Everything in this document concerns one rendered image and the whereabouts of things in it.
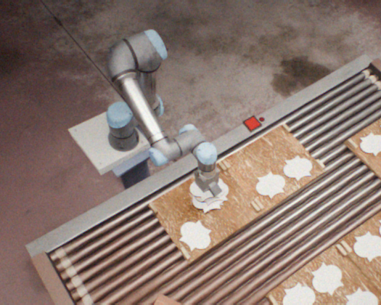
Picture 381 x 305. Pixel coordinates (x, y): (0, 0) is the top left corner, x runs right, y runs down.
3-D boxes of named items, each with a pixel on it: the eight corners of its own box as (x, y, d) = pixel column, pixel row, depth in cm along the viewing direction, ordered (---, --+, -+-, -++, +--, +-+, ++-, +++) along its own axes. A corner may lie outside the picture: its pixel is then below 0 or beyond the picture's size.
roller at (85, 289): (72, 293, 176) (69, 290, 172) (390, 94, 238) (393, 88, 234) (78, 303, 174) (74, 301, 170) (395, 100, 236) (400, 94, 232)
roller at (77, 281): (67, 283, 178) (63, 280, 174) (383, 88, 240) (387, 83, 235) (72, 293, 176) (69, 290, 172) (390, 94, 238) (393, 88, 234)
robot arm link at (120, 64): (92, 43, 148) (160, 165, 151) (120, 33, 152) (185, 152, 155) (91, 57, 159) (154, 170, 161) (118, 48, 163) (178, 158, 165)
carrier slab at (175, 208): (147, 205, 192) (146, 203, 191) (218, 163, 205) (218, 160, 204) (189, 264, 180) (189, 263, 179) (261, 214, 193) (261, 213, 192)
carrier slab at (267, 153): (218, 162, 205) (218, 160, 204) (281, 125, 218) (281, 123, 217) (261, 214, 193) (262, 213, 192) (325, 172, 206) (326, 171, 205)
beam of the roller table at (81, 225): (29, 250, 186) (24, 245, 180) (361, 60, 252) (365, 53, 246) (38, 265, 183) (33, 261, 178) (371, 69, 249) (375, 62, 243)
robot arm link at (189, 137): (169, 131, 158) (184, 151, 155) (194, 119, 162) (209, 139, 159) (170, 142, 165) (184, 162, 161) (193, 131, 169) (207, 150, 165)
